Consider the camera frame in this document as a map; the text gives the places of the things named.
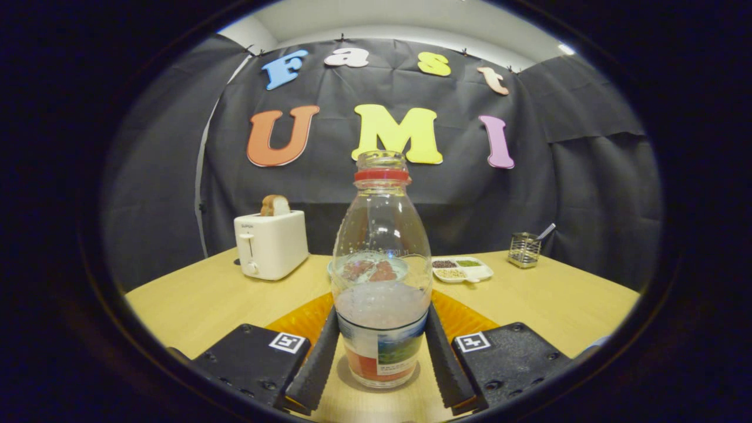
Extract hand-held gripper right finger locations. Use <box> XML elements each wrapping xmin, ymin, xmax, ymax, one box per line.
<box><xmin>424</xmin><ymin>289</ymin><xmax>574</xmax><ymax>417</ymax></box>

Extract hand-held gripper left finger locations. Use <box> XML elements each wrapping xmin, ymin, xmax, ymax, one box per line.
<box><xmin>191</xmin><ymin>292</ymin><xmax>342</xmax><ymax>417</ymax></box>

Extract clear juice bottle red label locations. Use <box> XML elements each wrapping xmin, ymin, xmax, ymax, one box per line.
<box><xmin>331</xmin><ymin>150</ymin><xmax>434</xmax><ymax>390</ymax></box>

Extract white divided dish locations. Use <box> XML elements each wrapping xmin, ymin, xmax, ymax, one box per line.
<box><xmin>432</xmin><ymin>256</ymin><xmax>494</xmax><ymax>284</ymax></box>

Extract wooden table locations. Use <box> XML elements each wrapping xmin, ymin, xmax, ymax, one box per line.
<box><xmin>125</xmin><ymin>247</ymin><xmax>641</xmax><ymax>422</ymax></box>

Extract white toaster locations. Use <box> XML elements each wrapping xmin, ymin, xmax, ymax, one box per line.
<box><xmin>234</xmin><ymin>210</ymin><xmax>310</xmax><ymax>281</ymax></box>

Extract toasted bread slice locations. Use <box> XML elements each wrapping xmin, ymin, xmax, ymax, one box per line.
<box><xmin>260</xmin><ymin>194</ymin><xmax>291</xmax><ymax>217</ymax></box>

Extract wire mesh holder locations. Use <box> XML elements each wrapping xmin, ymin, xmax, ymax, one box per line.
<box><xmin>508</xmin><ymin>232</ymin><xmax>542</xmax><ymax>269</ymax></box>

